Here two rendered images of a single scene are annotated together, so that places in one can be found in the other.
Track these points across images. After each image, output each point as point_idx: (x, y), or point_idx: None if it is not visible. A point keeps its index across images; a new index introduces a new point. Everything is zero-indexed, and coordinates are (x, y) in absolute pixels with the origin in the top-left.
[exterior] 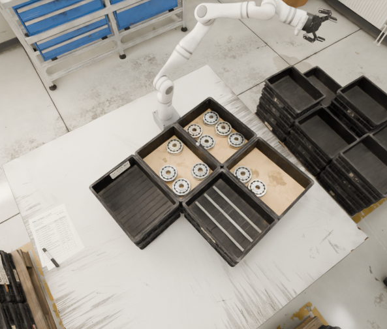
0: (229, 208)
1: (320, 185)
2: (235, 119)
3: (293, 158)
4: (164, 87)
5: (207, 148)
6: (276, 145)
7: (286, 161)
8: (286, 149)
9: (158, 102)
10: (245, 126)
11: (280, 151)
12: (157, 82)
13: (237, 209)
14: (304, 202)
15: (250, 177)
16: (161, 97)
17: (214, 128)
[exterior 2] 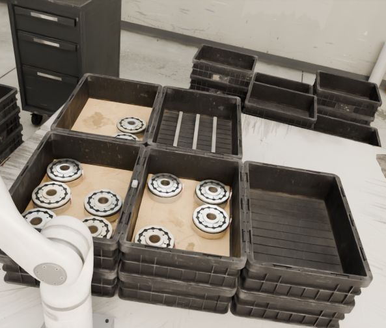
0: (182, 144)
1: (54, 113)
2: (32, 163)
3: (25, 143)
4: (82, 222)
5: (117, 194)
6: (10, 166)
7: (74, 96)
8: (12, 153)
9: (88, 299)
10: (41, 146)
11: (21, 159)
12: (77, 245)
13: (177, 135)
14: None
15: (122, 133)
16: (92, 257)
17: (56, 215)
